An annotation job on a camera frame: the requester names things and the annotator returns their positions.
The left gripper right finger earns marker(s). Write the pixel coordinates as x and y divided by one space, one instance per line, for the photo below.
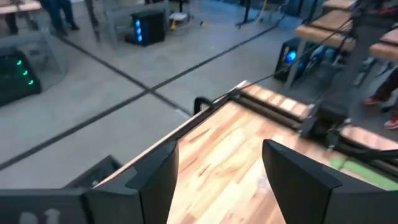
311 193

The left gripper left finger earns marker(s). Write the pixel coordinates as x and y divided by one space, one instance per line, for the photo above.
155 186

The green cloth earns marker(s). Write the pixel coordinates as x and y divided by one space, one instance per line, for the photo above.
373 175

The person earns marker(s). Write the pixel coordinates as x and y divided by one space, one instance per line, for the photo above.
59 15
382 90

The computer tower with blue fan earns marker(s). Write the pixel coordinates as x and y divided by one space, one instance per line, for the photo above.
290 59

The wooden background table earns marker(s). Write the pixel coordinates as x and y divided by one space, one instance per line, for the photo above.
18 7
323 35
384 49

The computer tower with blue lights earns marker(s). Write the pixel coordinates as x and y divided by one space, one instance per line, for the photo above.
149 28

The computer tower with green lights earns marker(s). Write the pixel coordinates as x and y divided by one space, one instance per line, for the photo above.
15 81

